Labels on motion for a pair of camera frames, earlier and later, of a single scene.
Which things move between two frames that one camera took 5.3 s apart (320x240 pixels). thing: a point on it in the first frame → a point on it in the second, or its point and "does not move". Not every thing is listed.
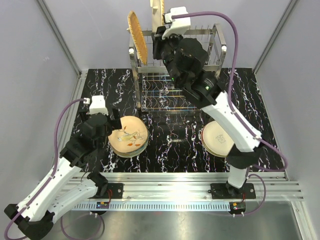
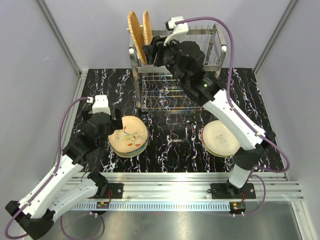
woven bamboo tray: [138, 35] does not move
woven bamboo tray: [158, 7] → [146, 28]
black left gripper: [115, 124] does not move
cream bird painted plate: [132, 138] does not move
